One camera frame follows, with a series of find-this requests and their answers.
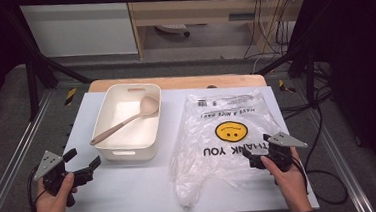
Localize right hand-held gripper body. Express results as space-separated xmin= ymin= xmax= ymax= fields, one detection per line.
xmin=247 ymin=130 xmax=310 ymax=175

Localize white plastic bin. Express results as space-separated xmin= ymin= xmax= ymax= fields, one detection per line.
xmin=88 ymin=81 xmax=167 ymax=166

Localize aluminium rail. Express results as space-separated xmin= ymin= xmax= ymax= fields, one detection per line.
xmin=310 ymin=106 xmax=376 ymax=212
xmin=0 ymin=89 xmax=63 ymax=212

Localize grey chair foot with caster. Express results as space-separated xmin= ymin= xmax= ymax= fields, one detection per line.
xmin=154 ymin=22 xmax=191 ymax=40

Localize hand-held gripper cable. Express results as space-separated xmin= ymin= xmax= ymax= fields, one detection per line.
xmin=293 ymin=153 xmax=350 ymax=209
xmin=25 ymin=165 xmax=48 ymax=212

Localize beige silicone spoon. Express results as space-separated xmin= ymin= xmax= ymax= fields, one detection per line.
xmin=86 ymin=93 xmax=163 ymax=147

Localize white board sheet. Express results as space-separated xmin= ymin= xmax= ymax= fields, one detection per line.
xmin=55 ymin=76 xmax=321 ymax=212

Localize left hand-held gripper cable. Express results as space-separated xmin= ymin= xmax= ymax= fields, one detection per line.
xmin=25 ymin=165 xmax=48 ymax=212

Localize wooden table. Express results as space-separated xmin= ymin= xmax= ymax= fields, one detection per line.
xmin=87 ymin=67 xmax=268 ymax=100

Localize black frame leg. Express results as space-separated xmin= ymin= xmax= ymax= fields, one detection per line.
xmin=5 ymin=2 xmax=95 ymax=123
xmin=252 ymin=0 xmax=325 ymax=107

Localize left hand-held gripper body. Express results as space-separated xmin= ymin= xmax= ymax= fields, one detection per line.
xmin=32 ymin=147 xmax=97 ymax=210

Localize black floor cable bundle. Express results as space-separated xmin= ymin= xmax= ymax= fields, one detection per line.
xmin=276 ymin=60 xmax=341 ymax=173

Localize white cabinet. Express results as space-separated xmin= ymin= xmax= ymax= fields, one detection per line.
xmin=20 ymin=0 xmax=139 ymax=62

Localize person's right hand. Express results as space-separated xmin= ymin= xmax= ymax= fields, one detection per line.
xmin=259 ymin=147 xmax=313 ymax=212

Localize wooden desk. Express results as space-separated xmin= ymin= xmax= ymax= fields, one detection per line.
xmin=124 ymin=0 xmax=316 ymax=61

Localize hanging black cable bundle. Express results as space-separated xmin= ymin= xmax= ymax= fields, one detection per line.
xmin=240 ymin=0 xmax=296 ymax=60

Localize right hand-held gripper cable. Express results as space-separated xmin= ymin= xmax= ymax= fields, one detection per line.
xmin=293 ymin=153 xmax=350 ymax=209

